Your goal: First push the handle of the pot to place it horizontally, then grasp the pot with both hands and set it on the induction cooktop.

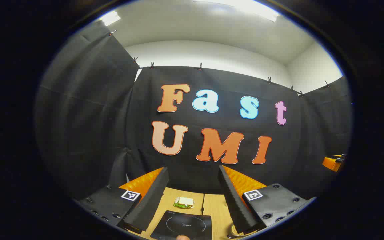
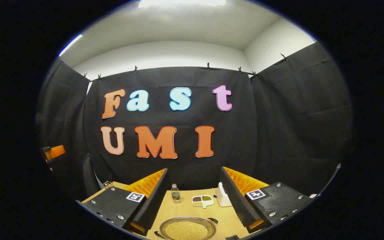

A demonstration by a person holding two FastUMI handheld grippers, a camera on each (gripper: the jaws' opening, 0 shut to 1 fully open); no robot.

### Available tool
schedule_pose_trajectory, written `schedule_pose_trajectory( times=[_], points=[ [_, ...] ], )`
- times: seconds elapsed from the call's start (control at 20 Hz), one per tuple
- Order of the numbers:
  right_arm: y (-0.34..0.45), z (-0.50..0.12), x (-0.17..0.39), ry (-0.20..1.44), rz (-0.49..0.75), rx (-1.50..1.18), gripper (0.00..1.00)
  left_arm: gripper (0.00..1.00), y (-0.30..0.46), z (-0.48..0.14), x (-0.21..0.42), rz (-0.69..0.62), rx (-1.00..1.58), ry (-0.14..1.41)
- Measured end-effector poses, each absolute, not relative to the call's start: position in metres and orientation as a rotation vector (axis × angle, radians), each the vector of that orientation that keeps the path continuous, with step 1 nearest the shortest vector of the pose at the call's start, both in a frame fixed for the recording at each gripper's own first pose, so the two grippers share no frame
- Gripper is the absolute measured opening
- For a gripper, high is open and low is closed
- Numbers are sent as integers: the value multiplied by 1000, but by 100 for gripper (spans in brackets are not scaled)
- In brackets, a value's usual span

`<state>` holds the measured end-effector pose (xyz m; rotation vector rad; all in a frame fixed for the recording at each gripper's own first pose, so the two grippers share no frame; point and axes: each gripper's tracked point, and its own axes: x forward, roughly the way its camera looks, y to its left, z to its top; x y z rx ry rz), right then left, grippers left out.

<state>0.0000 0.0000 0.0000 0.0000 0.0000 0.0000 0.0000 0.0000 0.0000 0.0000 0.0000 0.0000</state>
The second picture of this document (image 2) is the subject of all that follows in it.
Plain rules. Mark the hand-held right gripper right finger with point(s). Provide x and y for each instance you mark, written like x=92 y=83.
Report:
x=237 y=200

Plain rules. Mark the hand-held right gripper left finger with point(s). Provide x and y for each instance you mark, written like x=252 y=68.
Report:
x=155 y=203

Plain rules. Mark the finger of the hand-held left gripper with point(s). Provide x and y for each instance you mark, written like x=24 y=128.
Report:
x=56 y=151

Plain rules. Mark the white toaster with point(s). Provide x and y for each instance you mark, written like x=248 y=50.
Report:
x=223 y=198

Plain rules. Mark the clear plastic water bottle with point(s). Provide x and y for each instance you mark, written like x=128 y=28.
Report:
x=175 y=195

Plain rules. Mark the white divided dish of beans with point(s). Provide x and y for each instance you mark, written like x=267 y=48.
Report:
x=202 y=201

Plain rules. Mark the pile of yellow soybeans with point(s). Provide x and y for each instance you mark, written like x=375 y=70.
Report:
x=186 y=230

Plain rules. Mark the small glass ashtray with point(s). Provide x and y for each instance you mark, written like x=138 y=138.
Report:
x=107 y=184

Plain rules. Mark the ceiling light strip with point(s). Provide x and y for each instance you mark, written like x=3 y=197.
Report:
x=182 y=2

